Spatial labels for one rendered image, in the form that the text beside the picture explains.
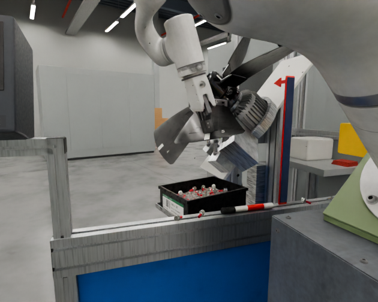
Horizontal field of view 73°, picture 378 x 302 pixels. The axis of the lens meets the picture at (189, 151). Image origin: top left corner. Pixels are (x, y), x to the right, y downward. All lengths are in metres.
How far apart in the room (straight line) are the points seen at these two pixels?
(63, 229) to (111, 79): 6.03
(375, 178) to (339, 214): 0.07
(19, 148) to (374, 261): 0.56
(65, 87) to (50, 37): 7.16
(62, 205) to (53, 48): 12.73
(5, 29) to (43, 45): 12.67
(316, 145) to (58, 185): 1.18
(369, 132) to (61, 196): 0.49
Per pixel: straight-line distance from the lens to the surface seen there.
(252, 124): 1.04
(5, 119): 0.47
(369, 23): 0.24
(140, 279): 0.65
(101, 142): 6.44
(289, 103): 0.69
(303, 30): 0.22
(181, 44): 0.74
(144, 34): 0.77
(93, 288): 0.65
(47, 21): 13.45
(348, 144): 0.85
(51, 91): 6.24
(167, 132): 1.13
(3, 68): 0.50
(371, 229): 0.44
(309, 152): 1.39
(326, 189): 1.62
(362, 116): 0.31
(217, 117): 0.88
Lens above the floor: 1.10
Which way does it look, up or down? 9 degrees down
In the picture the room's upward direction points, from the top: straight up
